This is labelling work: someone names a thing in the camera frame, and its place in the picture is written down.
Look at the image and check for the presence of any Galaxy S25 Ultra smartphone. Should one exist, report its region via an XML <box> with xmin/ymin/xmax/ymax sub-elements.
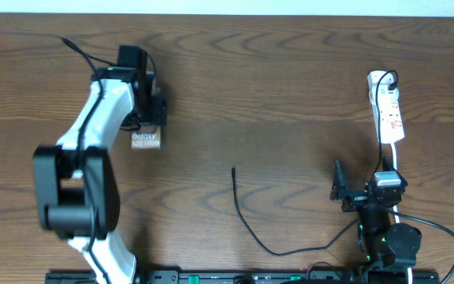
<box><xmin>130</xmin><ymin>126</ymin><xmax>162</xmax><ymax>150</ymax></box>

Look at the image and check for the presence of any black charging cable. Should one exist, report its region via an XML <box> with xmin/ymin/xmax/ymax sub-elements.
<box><xmin>231</xmin><ymin>69</ymin><xmax>399</xmax><ymax>257</ymax></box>

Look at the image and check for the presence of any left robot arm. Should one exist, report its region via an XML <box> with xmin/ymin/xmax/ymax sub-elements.
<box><xmin>32</xmin><ymin>67</ymin><xmax>166</xmax><ymax>283</ymax></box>

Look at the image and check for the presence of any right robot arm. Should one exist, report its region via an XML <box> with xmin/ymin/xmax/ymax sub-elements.
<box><xmin>330</xmin><ymin>157</ymin><xmax>422</xmax><ymax>283</ymax></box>

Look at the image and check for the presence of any black USB charger plug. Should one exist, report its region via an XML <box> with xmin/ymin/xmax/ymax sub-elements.
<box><xmin>388</xmin><ymin>82</ymin><xmax>397</xmax><ymax>91</ymax></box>

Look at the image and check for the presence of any white power strip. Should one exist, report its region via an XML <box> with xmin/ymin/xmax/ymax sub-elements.
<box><xmin>367</xmin><ymin>70</ymin><xmax>404</xmax><ymax>144</ymax></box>

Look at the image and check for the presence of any white power strip cord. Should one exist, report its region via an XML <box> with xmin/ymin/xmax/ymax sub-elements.
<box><xmin>390</xmin><ymin>142</ymin><xmax>414</xmax><ymax>284</ymax></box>

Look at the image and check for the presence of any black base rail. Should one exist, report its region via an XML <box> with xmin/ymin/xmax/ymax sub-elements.
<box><xmin>44</xmin><ymin>268</ymin><xmax>440</xmax><ymax>284</ymax></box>

